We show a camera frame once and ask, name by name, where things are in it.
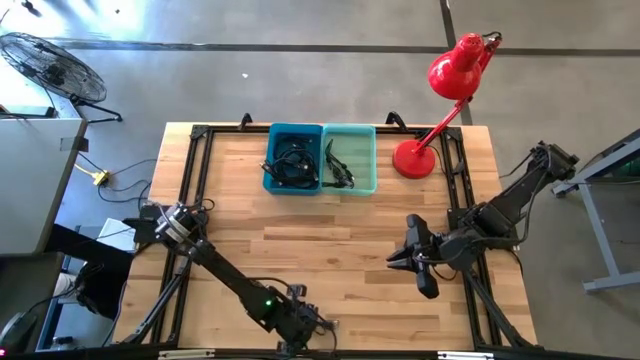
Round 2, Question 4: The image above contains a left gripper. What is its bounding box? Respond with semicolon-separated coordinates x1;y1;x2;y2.
277;298;331;353

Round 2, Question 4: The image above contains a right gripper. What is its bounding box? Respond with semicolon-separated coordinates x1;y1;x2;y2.
387;213;446;300

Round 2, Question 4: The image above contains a red desk lamp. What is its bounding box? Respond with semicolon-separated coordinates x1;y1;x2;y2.
392;31;503;180

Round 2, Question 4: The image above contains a teal plastic bin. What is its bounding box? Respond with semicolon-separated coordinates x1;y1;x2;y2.
319;123;378;196

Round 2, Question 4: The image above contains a blue plastic bin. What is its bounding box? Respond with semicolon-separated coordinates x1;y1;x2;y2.
263;122;324;196

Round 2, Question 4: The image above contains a white paper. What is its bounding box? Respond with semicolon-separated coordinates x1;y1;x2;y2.
97;218;136;251

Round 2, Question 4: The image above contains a yellow power plug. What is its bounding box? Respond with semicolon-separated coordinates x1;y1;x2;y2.
74;163;112;187

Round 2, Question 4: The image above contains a black computer mouse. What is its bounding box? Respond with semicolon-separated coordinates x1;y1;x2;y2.
0;312;39;354

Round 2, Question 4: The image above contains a grey table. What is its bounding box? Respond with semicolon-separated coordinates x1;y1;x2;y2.
0;118;89;257

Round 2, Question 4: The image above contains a black floor fan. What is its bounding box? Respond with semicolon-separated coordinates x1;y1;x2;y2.
0;32;124;124

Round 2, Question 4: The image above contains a white metal bracket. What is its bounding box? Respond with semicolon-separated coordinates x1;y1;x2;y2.
438;351;494;360
158;349;216;360

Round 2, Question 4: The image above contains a black metal table frame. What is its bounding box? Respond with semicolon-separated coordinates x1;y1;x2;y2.
122;112;539;351

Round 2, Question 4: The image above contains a grey metal table frame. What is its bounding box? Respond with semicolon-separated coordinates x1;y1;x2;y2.
552;128;640;294

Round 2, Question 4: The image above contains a black power cable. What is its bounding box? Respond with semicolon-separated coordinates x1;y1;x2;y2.
97;158;159;204

